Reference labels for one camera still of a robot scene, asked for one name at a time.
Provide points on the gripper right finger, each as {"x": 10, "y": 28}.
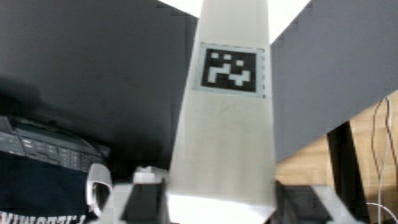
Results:
{"x": 310, "y": 206}

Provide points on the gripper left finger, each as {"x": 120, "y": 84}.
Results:
{"x": 138, "y": 203}

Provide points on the white leg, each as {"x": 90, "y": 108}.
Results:
{"x": 223, "y": 165}

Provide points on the black table leg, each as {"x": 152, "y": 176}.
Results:
{"x": 346, "y": 171}

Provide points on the dark blue printed cloth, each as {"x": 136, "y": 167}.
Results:
{"x": 42, "y": 193}

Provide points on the black keyboard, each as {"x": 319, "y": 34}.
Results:
{"x": 49, "y": 145}

